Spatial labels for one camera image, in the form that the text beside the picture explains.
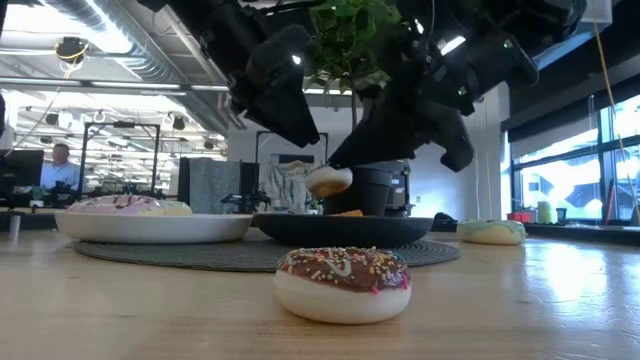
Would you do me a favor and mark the yellow-green roll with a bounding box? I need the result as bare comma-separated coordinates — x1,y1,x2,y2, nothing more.
536,200,557,225

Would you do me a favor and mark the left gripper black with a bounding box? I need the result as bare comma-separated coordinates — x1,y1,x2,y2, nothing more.
228,23,322,149

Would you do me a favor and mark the small black desk robot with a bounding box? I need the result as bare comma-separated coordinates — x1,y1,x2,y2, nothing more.
219,191,272,215

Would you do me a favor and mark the person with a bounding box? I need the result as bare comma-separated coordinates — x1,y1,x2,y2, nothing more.
39,143,82,192

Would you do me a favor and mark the pink donut with chocolate drizzle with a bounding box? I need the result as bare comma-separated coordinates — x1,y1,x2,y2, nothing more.
65,194,169,217

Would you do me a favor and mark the white round plate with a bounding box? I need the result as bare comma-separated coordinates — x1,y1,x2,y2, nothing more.
53,212,254,245

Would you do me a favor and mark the small green leafy tree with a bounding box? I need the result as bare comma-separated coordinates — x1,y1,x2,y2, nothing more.
303,0,407,164

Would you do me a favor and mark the hanging light grey cloth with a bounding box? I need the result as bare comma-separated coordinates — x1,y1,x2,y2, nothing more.
259,160,322,214

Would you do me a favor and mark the black lump on ledge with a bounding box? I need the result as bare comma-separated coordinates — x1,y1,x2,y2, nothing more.
432,211,459,233

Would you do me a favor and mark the grey partition panel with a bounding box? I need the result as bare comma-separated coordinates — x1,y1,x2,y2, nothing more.
177,156,242,216

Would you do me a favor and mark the black equipment cabinet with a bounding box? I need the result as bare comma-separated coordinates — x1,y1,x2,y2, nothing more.
359,157,413,218

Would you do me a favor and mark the black plastic plant pot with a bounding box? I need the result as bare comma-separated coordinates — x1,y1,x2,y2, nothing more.
322,160,396,217

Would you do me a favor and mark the yellow hanging cable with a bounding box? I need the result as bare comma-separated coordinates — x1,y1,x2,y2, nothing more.
591,0,640,224

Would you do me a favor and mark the chocolate donut with coloured sprinkles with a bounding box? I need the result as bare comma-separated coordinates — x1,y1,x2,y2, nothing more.
272,245,413,326

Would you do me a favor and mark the black frame with top camera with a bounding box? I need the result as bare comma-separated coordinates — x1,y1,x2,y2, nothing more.
255,130,330,166

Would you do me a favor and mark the black computer monitor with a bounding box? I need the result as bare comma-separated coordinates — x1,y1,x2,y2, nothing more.
0,149,46,202

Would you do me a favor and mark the black tall frame stand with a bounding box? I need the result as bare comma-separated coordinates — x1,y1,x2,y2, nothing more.
78,121,162,197

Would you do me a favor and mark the small sprinkled mini donut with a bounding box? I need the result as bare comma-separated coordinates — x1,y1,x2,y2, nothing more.
304,165,354,199

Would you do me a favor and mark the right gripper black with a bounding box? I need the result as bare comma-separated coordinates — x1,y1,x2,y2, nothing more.
327,18,541,174

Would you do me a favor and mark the grey woven round placemat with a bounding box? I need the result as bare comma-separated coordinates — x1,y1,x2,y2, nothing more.
72,228,462,274

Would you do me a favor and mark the dark grey round plate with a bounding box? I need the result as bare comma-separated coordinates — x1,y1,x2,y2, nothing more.
251,212,436,249

